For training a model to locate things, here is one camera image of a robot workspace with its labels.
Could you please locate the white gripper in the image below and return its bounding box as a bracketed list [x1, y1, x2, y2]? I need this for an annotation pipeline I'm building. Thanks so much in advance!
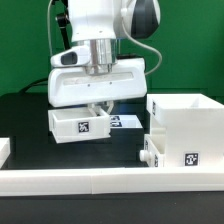
[48, 46, 147, 117]

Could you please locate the white drawer box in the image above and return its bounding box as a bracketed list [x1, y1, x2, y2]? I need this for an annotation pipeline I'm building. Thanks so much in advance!
[139, 134, 164, 168]
[48, 106, 110, 143]

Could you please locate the white front drawer box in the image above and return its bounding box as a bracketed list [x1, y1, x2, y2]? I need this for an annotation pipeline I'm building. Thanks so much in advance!
[139, 134, 164, 168]

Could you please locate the white drawer cabinet frame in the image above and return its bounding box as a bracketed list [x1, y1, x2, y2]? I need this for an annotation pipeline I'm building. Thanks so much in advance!
[147, 94, 224, 167]

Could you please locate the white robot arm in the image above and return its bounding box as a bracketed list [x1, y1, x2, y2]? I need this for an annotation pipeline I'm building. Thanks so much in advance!
[48, 0, 160, 108]

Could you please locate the fiducial marker sheet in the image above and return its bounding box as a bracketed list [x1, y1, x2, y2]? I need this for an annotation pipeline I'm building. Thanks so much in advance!
[110, 115, 142, 128]

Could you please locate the black cable with connector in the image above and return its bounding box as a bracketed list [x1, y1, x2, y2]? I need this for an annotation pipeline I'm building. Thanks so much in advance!
[18, 77, 50, 94]

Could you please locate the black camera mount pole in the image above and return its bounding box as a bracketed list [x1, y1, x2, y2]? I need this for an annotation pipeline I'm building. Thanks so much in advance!
[56, 13, 70, 50]

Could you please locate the white left barrier rail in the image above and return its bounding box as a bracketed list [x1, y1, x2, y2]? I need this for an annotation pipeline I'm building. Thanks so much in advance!
[0, 138, 10, 168]

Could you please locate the white barrier rail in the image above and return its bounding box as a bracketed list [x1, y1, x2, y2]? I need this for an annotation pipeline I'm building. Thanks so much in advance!
[0, 138, 10, 168]
[0, 167, 224, 196]

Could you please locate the white front barrier rail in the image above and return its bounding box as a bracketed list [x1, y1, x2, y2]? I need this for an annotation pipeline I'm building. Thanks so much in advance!
[0, 167, 224, 196]

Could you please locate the white thin cable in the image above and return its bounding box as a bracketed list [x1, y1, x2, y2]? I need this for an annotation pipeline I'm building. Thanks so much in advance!
[46, 0, 56, 78]

